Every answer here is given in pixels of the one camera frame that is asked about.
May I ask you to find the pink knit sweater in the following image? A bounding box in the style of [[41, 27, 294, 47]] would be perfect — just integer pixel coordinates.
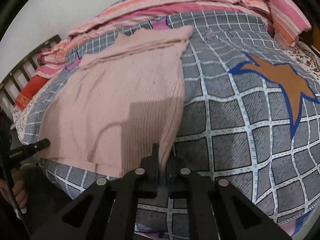
[[39, 25, 194, 177]]

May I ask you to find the left hand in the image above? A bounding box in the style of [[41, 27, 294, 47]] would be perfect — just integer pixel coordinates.
[[1, 163, 35, 213]]

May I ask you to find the dark wooden headboard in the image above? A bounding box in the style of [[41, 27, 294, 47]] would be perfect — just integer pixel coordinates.
[[1, 34, 61, 120]]

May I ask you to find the red pillow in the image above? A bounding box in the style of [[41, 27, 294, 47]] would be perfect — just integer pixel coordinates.
[[14, 75, 49, 111]]

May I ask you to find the floral bed sheet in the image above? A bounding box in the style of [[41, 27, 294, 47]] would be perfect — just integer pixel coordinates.
[[284, 41, 319, 76]]

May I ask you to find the pink orange striped blanket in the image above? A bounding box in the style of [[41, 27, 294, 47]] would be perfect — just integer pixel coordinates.
[[34, 0, 311, 79]]

